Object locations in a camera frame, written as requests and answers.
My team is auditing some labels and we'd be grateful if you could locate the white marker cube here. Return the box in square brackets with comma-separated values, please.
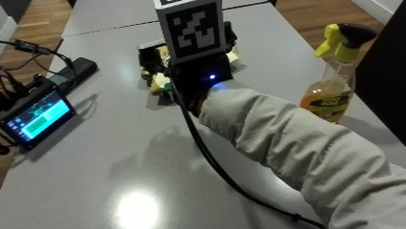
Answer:
[152, 0, 230, 66]

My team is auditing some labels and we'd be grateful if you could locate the black power bank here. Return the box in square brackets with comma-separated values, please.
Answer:
[53, 56, 99, 94]

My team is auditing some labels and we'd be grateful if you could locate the small touchscreen display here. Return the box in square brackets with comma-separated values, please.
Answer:
[0, 75, 78, 152]

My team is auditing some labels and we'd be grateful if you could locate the clear spray bottle orange liquid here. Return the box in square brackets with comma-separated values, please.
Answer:
[299, 22, 379, 125]

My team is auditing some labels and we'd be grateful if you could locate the black usb cable with adapter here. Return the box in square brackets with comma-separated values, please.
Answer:
[0, 38, 80, 84]

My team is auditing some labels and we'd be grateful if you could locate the black glove cable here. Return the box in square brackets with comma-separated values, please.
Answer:
[164, 63, 328, 229]

